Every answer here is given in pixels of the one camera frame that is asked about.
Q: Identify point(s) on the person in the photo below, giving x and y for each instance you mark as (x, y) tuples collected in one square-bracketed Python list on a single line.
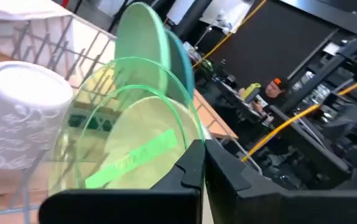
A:
[(273, 90)]

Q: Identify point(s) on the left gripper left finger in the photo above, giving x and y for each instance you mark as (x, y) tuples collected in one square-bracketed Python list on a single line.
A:
[(135, 205)]

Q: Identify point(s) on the light green plate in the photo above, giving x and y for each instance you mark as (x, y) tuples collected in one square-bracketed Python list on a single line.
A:
[(141, 34)]

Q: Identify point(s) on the yellow-green bottle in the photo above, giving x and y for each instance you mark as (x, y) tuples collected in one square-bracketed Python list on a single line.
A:
[(252, 90)]

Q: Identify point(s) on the teal plate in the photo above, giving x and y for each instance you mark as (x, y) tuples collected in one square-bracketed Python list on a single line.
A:
[(181, 68)]

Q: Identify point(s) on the translucent pale green plate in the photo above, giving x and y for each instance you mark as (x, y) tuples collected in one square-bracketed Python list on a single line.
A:
[(147, 130)]

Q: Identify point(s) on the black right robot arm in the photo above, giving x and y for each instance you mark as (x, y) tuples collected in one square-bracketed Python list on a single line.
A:
[(315, 155)]

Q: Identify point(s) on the clear drinking glass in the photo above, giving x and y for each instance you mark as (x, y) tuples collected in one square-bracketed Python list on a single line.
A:
[(20, 115)]

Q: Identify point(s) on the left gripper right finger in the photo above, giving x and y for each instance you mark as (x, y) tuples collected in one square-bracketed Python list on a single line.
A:
[(259, 205)]

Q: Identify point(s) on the white striped cloth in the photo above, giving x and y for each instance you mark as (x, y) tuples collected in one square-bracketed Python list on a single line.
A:
[(16, 18)]

